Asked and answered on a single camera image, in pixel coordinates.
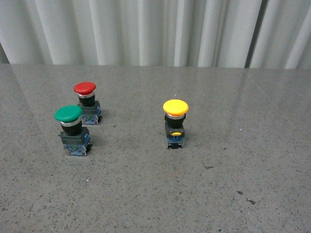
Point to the red mushroom push button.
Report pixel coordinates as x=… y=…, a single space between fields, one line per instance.
x=91 y=108

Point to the white pleated curtain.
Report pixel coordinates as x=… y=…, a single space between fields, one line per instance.
x=194 y=33

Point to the yellow mushroom push button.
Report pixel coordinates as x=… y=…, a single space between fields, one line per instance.
x=175 y=115

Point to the green mushroom push button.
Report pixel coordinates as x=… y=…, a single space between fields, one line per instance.
x=75 y=137

